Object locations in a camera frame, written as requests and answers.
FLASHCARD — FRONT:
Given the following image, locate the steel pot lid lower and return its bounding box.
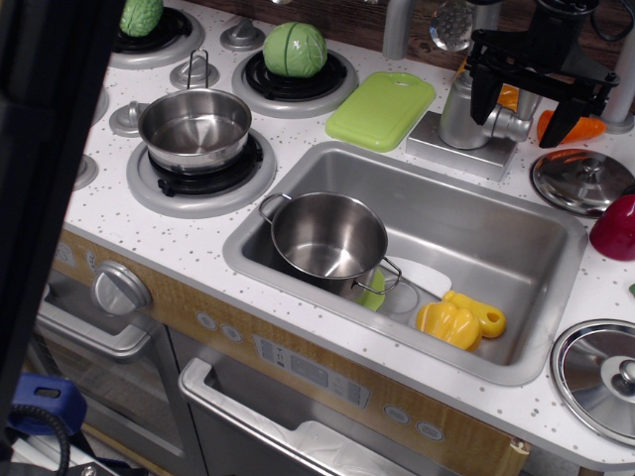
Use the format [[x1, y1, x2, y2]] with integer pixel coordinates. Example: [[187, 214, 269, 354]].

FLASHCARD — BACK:
[[550, 319, 634, 447]]

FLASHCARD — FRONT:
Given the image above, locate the yellow toy cheese piece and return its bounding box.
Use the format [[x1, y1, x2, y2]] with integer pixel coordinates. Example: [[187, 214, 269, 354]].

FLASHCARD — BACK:
[[442, 291, 507, 338]]

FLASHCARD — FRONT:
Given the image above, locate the grey stove knob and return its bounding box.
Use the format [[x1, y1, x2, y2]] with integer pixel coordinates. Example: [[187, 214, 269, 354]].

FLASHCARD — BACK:
[[109, 101, 149, 138], [220, 19, 265, 52], [169, 56, 219, 89]]

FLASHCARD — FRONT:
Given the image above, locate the grey stove knob middle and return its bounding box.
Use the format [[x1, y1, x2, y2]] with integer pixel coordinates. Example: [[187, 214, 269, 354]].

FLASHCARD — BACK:
[[169, 56, 219, 89]]

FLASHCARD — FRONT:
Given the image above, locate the black foreground post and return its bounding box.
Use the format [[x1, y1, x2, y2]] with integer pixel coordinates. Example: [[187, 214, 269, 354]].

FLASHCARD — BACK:
[[0, 0, 125, 447]]

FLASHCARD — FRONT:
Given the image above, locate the silver oven door handle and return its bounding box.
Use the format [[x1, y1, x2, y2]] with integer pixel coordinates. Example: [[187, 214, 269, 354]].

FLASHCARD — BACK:
[[37, 301, 152, 364]]

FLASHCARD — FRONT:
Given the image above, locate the front stove burner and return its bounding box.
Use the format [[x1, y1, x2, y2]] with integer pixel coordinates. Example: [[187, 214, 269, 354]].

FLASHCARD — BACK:
[[126, 131, 277, 219]]

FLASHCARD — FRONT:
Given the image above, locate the steel pot lid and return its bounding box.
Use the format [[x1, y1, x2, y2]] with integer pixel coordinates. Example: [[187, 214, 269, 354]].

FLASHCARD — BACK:
[[550, 319, 634, 447], [530, 149, 634, 218]]

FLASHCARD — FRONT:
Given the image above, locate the green toy cabbage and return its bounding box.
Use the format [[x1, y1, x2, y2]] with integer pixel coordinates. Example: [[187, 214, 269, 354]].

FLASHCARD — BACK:
[[263, 22, 328, 78]]

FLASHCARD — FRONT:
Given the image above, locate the dark red toy cup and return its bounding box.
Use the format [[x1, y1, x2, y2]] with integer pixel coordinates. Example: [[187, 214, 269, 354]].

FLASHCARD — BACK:
[[589, 194, 634, 261]]

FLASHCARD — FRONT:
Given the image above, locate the blue clamp tool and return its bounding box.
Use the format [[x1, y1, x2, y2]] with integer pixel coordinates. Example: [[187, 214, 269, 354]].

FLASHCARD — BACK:
[[8, 373, 87, 435]]

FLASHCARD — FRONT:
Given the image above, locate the steel pot lid upper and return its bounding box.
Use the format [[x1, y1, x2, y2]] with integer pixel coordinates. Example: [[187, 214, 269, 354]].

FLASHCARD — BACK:
[[530, 149, 634, 218]]

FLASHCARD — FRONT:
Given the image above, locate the grey stove knob edge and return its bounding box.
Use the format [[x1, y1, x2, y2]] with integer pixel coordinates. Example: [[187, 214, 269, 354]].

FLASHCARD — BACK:
[[73, 154, 98, 191]]

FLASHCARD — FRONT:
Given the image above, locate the green plastic plate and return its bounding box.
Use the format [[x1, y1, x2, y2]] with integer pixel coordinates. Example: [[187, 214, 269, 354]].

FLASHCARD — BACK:
[[356, 270, 385, 311]]

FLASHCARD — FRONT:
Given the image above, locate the grey stove knob top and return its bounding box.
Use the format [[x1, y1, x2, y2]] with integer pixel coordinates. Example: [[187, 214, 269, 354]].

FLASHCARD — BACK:
[[220, 19, 265, 52]]

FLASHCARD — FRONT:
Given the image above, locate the grey right support pole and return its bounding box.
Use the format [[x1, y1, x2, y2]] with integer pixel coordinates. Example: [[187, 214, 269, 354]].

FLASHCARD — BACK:
[[600, 28, 634, 135]]

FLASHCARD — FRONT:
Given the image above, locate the green plastic cutting board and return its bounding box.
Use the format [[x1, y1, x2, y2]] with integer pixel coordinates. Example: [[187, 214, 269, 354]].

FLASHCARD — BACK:
[[325, 71, 436, 153]]

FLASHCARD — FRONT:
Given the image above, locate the back right stove burner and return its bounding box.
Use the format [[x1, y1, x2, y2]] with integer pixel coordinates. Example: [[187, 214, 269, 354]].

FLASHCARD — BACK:
[[231, 51, 358, 119]]

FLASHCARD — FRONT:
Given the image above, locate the stove burner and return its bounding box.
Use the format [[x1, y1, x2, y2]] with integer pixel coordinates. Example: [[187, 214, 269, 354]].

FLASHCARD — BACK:
[[231, 51, 358, 119], [126, 131, 277, 219], [109, 7, 204, 70]]

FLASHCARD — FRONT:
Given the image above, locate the green toy lettuce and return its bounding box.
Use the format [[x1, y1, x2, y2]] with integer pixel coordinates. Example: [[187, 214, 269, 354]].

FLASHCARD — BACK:
[[119, 0, 164, 38]]

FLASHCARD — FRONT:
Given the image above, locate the back left stove burner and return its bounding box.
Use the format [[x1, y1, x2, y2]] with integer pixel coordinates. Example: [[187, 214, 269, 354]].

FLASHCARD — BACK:
[[109, 7, 204, 70]]

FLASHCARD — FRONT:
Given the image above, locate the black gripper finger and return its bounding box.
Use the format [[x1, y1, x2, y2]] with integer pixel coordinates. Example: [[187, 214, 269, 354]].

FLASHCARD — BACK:
[[470, 65, 503, 125], [538, 84, 608, 149]]

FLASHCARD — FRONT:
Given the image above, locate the steel pot on burner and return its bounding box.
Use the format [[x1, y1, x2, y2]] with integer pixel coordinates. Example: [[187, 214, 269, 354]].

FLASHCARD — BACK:
[[138, 86, 252, 175]]

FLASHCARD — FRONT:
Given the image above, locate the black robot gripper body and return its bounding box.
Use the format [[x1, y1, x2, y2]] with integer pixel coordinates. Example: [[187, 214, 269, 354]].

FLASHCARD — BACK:
[[466, 1, 620, 93]]

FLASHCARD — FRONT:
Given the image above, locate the black cable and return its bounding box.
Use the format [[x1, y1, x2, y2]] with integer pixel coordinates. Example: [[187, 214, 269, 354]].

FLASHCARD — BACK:
[[6, 404, 72, 476]]

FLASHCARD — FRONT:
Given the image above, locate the silver oven dial knob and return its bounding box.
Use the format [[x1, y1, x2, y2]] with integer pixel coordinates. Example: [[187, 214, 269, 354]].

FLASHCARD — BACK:
[[90, 260, 152, 316]]

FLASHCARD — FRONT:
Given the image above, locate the orange toy pepper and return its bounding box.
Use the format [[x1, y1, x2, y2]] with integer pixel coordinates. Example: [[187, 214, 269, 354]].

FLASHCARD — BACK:
[[537, 110, 606, 144]]

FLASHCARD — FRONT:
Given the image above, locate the grey stove knob left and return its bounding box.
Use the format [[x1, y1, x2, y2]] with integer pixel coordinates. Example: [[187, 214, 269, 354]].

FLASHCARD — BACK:
[[109, 101, 149, 138]]

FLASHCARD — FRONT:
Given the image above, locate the silver sink basin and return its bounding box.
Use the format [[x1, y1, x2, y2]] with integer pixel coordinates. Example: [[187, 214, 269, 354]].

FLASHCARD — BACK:
[[223, 141, 587, 386]]

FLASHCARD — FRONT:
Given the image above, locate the silver dishwasher door handle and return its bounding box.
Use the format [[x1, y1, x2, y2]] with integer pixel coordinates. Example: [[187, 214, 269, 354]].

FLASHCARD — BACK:
[[180, 358, 409, 475]]

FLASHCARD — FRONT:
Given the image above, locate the silver toy faucet with lever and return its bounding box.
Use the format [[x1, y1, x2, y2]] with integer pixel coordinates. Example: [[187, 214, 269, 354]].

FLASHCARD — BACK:
[[406, 71, 541, 181]]

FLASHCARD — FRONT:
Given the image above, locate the grey vertical pipe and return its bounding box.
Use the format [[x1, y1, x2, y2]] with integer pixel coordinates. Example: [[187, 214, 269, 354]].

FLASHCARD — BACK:
[[382, 0, 416, 60]]

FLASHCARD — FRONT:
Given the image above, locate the yellow toy bell pepper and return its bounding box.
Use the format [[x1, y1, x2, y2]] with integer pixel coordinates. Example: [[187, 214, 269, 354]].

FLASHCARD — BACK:
[[415, 301, 482, 352]]

